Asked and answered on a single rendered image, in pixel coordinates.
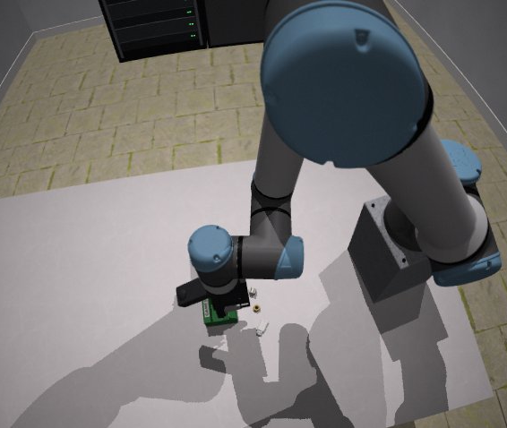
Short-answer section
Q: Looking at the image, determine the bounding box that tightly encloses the grey usb stick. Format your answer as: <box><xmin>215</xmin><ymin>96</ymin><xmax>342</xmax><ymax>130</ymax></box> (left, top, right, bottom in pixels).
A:
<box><xmin>257</xmin><ymin>320</ymin><xmax>268</xmax><ymax>335</ymax></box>

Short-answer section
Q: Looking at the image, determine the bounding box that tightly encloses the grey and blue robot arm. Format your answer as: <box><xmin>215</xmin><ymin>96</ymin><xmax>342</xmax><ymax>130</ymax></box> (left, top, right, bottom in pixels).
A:
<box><xmin>176</xmin><ymin>0</ymin><xmax>502</xmax><ymax>307</ymax></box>

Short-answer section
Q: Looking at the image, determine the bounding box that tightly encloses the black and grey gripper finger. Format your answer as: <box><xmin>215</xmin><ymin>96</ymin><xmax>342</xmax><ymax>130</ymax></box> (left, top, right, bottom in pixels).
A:
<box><xmin>216</xmin><ymin>305</ymin><xmax>242</xmax><ymax>318</ymax></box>

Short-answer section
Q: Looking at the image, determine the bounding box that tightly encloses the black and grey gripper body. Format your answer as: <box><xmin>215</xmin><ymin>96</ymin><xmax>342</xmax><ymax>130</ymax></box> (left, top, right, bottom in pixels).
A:
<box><xmin>209</xmin><ymin>278</ymin><xmax>250</xmax><ymax>311</ymax></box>

